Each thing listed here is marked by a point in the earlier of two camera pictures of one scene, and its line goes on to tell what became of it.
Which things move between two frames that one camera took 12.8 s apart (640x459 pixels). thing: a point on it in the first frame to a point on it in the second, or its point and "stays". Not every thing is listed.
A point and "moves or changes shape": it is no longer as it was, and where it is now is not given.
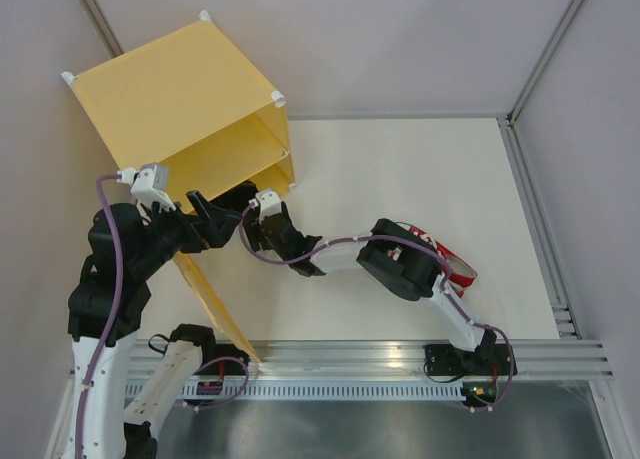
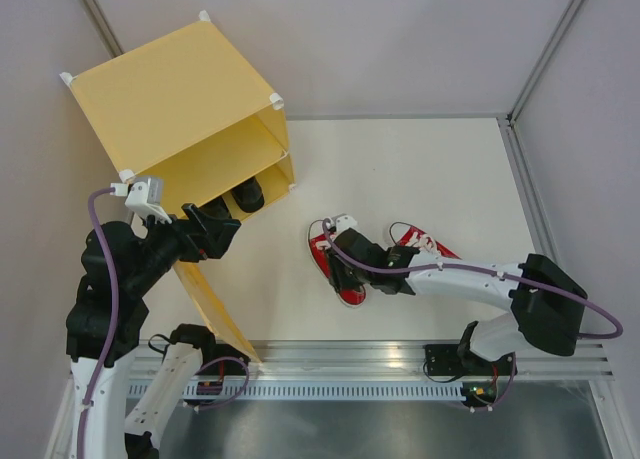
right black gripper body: (252, 231) to (344, 278)
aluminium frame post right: (548, 49) stays
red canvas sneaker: (460, 280) moves or changes shape
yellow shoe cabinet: (190, 104) stays
